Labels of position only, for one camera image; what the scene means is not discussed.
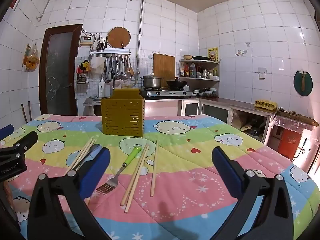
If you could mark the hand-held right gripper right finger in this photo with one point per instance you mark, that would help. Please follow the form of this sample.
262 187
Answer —
226 170

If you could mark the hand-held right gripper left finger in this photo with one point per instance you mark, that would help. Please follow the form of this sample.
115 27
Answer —
96 170

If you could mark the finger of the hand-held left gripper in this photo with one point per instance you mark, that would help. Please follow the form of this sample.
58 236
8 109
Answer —
27 138
6 131

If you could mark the yellow perforated utensil holder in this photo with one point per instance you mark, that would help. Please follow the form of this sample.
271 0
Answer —
122 115

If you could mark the row of hanging kitchen utensils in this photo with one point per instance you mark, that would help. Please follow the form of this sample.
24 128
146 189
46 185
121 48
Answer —
117 67

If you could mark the person's left hand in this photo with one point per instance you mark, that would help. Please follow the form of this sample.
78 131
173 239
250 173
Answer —
8 192

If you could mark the printed cartoon blanket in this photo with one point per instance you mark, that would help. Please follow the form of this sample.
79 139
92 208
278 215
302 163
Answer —
187 180

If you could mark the steel sink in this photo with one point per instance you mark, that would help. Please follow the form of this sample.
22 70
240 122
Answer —
92 101

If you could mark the brown frosted glass door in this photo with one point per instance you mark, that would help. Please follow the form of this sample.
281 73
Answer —
60 75

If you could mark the pink plastic sheet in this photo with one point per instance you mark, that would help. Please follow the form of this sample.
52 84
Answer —
282 123

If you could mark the yellow hanging bag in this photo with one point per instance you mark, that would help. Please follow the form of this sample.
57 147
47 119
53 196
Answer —
32 62

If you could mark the yellow egg carton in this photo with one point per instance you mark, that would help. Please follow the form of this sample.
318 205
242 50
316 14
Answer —
266 104

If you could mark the group of small bowls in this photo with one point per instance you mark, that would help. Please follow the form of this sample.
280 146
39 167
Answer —
206 93

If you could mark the white soap bottle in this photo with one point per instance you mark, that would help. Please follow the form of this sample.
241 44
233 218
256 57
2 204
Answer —
101 90

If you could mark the long wooden board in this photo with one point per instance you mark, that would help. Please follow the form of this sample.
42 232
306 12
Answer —
297 117

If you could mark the kitchen counter cabinet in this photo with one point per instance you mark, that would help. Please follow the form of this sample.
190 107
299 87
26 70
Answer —
160 107

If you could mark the yellow red hanging gloves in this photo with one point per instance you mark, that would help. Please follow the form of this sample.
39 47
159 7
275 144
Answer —
83 66

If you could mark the steel corner shelf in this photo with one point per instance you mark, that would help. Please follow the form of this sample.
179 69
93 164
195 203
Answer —
202 79

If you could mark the steel gas stove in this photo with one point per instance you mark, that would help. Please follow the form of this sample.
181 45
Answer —
170 93

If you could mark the black wok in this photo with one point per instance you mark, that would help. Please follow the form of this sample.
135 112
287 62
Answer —
176 83

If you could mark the white hanging cloth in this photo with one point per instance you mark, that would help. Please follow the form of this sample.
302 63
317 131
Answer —
97 65

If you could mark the steel pot with lid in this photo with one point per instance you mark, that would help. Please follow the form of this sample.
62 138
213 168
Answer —
151 82

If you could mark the row of condiment bottles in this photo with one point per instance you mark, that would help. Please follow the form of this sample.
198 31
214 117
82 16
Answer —
192 71

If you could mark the black pan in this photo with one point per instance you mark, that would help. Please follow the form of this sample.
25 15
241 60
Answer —
201 58

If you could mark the digital timer box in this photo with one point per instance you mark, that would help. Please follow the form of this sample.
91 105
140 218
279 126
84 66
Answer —
87 40

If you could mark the utensil cup on rack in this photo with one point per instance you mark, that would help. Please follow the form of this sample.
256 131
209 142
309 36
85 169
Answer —
101 46

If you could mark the beige bowl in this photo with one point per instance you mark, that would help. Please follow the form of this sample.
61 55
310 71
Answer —
187 57

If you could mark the wooden cutting board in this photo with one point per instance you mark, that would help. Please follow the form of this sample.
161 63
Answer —
163 66

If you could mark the round wooden board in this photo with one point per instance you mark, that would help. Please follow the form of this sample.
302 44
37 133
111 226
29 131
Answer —
118 37

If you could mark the green round wall board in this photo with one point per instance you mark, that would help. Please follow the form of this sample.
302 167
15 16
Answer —
297 82

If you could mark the yellow wall poster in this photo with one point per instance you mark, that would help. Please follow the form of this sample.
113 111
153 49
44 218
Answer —
212 54

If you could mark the steel wall rack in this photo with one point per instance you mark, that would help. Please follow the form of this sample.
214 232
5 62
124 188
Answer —
110 53

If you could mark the wall hook sticker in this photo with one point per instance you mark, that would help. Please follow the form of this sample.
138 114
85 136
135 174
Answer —
241 53

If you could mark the white wall sticker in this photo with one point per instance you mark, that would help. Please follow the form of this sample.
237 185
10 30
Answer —
143 53

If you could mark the metal wall pipe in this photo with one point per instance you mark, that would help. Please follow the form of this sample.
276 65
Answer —
140 30

